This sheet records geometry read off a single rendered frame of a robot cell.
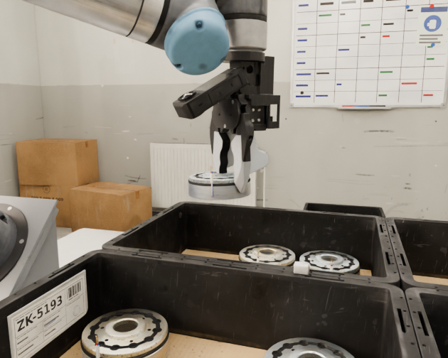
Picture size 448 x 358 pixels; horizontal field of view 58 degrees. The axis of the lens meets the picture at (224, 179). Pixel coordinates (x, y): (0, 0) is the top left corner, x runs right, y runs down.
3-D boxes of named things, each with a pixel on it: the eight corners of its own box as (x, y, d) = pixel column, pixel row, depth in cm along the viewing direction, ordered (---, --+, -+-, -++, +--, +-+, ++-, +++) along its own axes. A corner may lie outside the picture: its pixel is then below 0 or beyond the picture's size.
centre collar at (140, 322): (95, 337, 47) (95, 332, 47) (119, 316, 52) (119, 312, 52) (132, 344, 46) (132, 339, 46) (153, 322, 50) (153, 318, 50)
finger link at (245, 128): (257, 160, 60) (252, 101, 59) (249, 161, 59) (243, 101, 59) (238, 162, 64) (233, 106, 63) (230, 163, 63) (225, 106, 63)
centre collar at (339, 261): (314, 265, 69) (315, 261, 69) (313, 254, 73) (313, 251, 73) (345, 267, 68) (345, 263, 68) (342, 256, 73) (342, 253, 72)
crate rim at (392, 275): (97, 263, 58) (96, 247, 57) (180, 211, 86) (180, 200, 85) (400, 304, 46) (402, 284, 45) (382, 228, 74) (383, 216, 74)
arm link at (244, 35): (236, 16, 56) (205, 25, 63) (236, 51, 57) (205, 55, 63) (277, 22, 60) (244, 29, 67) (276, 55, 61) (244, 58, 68)
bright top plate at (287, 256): (231, 262, 71) (231, 259, 71) (249, 244, 80) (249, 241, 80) (287, 271, 67) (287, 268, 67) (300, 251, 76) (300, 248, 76)
